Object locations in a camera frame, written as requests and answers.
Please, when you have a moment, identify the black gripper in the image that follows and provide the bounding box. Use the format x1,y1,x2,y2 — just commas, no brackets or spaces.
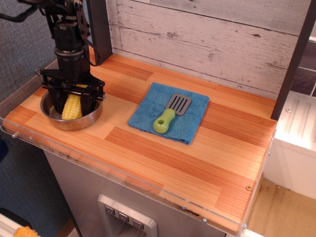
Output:
39,53,105,116

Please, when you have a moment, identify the yellow plastic corn cob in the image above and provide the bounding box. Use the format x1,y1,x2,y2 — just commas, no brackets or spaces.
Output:
62,92,82,120

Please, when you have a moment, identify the dark frame post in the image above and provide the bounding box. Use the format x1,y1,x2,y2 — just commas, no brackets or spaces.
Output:
271,0,316,120
86,0,113,66

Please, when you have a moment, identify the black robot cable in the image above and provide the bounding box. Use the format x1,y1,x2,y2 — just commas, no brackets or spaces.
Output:
0,4,101,67

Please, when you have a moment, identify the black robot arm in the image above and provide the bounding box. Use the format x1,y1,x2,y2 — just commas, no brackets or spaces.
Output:
13,0,105,116

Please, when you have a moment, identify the silver dispenser panel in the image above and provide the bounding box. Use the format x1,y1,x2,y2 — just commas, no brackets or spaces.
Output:
98,194,158,237

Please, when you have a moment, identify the grey spatula green handle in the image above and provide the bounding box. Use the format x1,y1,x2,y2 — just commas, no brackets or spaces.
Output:
153,93,192,134

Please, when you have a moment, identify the dark left frame post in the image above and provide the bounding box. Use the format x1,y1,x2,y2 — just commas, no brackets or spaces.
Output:
86,0,113,66

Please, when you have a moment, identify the orange object bottom left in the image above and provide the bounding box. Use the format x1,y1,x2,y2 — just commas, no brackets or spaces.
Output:
13,227,39,237

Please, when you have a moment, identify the blue terry cloth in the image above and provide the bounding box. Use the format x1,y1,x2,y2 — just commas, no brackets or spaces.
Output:
128,82,209,145

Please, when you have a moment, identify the grey toy fridge cabinet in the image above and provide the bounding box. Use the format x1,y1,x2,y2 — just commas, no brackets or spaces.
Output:
45,152,225,237

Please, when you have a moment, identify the small steel saucepan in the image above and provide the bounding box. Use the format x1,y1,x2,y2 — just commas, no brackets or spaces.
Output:
35,68,104,131

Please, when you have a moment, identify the clear acrylic edge guard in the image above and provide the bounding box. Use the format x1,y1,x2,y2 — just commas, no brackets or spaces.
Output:
3,115,276,236

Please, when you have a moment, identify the dark right frame post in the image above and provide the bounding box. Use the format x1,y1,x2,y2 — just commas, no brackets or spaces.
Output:
271,0,316,120

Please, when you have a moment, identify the white toy sink unit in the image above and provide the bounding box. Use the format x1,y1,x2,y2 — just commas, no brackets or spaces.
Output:
262,36,316,200

